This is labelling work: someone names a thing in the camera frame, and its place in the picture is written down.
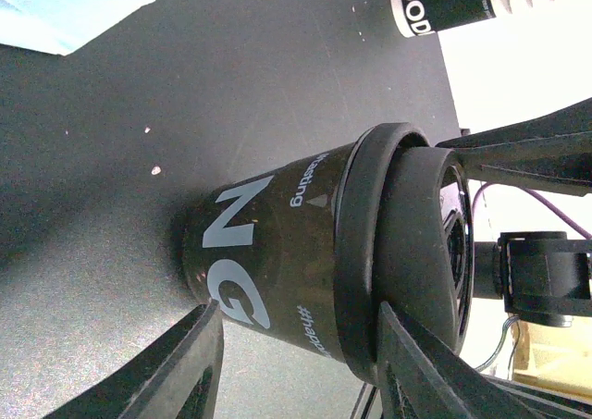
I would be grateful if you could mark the black coffee lid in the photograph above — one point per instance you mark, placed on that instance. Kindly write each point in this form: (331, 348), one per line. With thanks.
(404, 236)

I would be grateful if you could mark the light blue paper bag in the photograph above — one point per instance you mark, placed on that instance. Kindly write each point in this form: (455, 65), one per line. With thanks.
(60, 27)

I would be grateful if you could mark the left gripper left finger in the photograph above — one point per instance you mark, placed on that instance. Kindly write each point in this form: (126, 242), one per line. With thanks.
(176, 376)

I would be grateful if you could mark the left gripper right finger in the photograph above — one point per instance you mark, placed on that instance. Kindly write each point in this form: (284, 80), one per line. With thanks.
(421, 377)

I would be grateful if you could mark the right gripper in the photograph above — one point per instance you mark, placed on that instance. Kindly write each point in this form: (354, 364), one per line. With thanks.
(542, 277)

